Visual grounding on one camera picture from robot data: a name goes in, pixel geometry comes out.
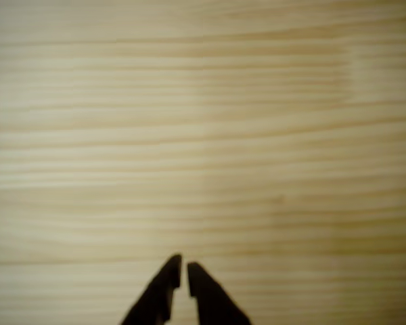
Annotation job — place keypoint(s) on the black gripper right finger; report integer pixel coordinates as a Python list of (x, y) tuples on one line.
[(211, 294)]

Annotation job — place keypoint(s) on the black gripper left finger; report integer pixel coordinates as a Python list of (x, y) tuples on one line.
[(159, 294)]

